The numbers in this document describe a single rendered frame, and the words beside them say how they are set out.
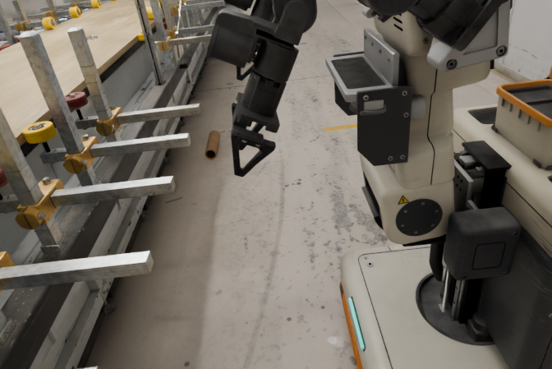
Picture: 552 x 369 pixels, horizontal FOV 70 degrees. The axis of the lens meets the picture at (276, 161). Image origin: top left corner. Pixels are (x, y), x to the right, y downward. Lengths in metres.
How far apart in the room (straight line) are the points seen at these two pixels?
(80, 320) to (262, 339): 0.67
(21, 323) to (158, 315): 0.91
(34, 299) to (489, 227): 0.95
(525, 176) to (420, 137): 0.24
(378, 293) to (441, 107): 0.71
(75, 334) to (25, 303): 0.68
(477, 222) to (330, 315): 0.90
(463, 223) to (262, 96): 0.52
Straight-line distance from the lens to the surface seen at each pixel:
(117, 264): 0.80
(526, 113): 1.02
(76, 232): 1.15
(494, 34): 0.67
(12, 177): 1.03
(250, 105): 0.60
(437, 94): 0.86
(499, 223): 0.93
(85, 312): 1.73
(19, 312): 1.01
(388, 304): 1.35
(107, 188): 1.02
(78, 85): 1.67
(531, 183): 0.98
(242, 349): 1.62
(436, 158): 0.87
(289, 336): 1.62
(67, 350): 1.65
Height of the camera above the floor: 1.31
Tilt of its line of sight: 30 degrees down
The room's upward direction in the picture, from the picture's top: 7 degrees counter-clockwise
